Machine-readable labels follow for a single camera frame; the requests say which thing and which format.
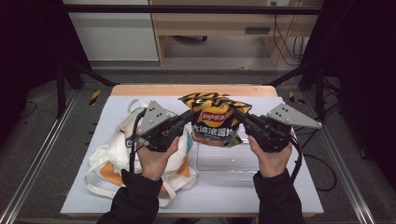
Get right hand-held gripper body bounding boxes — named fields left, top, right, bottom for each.
left=244, top=102, right=323, bottom=153

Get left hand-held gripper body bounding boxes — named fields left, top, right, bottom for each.
left=125, top=100, right=185, bottom=153

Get yellow black chip bag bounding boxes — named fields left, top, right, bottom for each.
left=177, top=91, right=253, bottom=148

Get clear plastic tray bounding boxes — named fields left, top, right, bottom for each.
left=195, top=136, right=261, bottom=188

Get white patterned tote bag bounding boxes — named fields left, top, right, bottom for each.
left=83, top=98, right=199, bottom=209

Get person's right hand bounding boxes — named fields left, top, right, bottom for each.
left=247, top=134, right=293, bottom=179

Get person's left hand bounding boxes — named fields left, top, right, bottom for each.
left=136, top=136, right=181, bottom=181

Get yellow black tape marker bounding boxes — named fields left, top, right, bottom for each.
left=288, top=91, right=306, bottom=105
left=88, top=89, right=102, bottom=106

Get black metal stand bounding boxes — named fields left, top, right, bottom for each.
left=264, top=62, right=326, bottom=120
left=55, top=59, right=118, bottom=119

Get white cabinet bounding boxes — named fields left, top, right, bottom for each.
left=62, top=0, right=160, bottom=63

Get light wooden desk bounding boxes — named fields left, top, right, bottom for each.
left=148, top=0, right=325, bottom=67

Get black curtain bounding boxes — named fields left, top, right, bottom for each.
left=298, top=0, right=396, bottom=181
left=0, top=0, right=92, bottom=147

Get left hand-held gripper cable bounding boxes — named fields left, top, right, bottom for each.
left=125, top=108, right=148, bottom=174

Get hand-held gripper cable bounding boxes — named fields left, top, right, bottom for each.
left=125, top=108, right=148, bottom=174
left=289, top=133, right=338, bottom=192

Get black floor cables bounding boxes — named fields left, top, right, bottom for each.
left=292, top=77, right=344, bottom=148

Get aluminium floor rail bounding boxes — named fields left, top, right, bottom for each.
left=0, top=90, right=78, bottom=224
left=303, top=91, right=376, bottom=224

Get right hand-held gripper cable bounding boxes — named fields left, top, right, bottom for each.
left=289, top=133, right=338, bottom=192

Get hanging black cables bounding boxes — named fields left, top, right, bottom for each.
left=272, top=1, right=307, bottom=66

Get black horizontal frame bar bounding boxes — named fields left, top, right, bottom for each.
left=62, top=4, right=325, bottom=16

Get thin black floor cable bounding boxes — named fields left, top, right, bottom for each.
left=20, top=101, right=38, bottom=119

